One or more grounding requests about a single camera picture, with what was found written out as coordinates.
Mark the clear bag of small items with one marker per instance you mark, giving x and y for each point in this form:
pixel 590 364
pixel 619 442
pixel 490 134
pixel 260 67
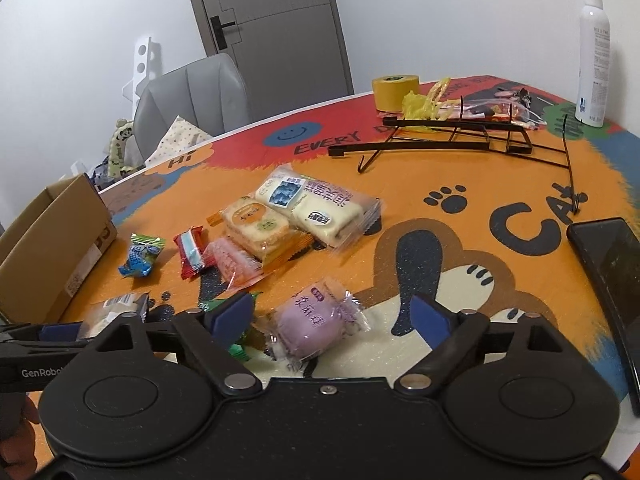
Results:
pixel 500 107

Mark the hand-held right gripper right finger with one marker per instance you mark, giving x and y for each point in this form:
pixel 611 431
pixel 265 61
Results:
pixel 432 321

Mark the white perforated board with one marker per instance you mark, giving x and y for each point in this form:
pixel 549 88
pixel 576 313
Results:
pixel 142 65

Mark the dotted cream pillow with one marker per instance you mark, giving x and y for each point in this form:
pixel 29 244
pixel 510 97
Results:
pixel 175 142

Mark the blue-green candy packet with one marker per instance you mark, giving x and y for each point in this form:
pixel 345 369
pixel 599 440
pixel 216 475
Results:
pixel 141 256

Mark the grey chair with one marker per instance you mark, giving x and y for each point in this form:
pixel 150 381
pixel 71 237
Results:
pixel 200 90

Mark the grey door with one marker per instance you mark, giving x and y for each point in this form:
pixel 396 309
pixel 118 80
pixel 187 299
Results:
pixel 280 20

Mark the orange biscuit packet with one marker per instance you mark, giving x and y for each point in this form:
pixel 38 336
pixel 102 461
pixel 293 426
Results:
pixel 257 225

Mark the red snack packet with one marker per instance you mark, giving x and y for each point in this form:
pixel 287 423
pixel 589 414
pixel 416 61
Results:
pixel 192 252

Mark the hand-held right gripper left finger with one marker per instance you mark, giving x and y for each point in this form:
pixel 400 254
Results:
pixel 232 314

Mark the white spray bottle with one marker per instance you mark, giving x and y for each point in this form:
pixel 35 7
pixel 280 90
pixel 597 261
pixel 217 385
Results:
pixel 595 60

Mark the purple mochi packet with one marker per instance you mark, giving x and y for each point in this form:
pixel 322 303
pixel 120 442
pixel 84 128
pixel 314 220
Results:
pixel 310 322

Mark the green snack packet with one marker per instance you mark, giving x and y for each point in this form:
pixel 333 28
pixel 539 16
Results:
pixel 239 349

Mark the clear blue-label cake packet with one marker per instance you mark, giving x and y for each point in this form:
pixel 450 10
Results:
pixel 320 210

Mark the person's left hand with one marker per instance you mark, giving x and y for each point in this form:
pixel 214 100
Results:
pixel 17 440

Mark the yellow plastic wrapper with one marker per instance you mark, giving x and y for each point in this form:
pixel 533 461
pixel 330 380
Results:
pixel 420 105

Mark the black smartphone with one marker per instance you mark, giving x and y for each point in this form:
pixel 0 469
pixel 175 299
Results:
pixel 610 265

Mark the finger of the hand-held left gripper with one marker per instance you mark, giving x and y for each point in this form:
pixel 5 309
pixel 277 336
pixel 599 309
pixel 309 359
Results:
pixel 50 349
pixel 60 331

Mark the pink snack packet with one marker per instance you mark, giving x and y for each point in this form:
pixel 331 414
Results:
pixel 231 262

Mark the small clear cake packet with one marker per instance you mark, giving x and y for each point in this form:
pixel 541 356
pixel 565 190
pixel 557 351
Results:
pixel 117 310

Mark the cardboard box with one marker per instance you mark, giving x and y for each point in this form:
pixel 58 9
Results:
pixel 50 240

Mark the yellow tape roll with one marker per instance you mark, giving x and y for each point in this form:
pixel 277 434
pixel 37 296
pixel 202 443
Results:
pixel 395 92

